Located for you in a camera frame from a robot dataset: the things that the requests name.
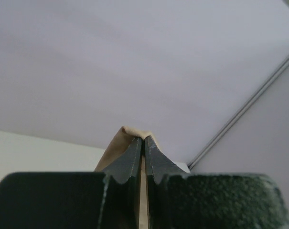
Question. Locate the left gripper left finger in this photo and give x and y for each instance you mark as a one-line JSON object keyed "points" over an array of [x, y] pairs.
{"points": [[108, 199]]}

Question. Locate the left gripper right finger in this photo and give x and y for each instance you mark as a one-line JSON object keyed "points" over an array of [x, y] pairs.
{"points": [[181, 200]]}

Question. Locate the beige t shirt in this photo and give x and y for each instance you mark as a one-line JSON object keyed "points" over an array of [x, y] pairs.
{"points": [[116, 148]]}

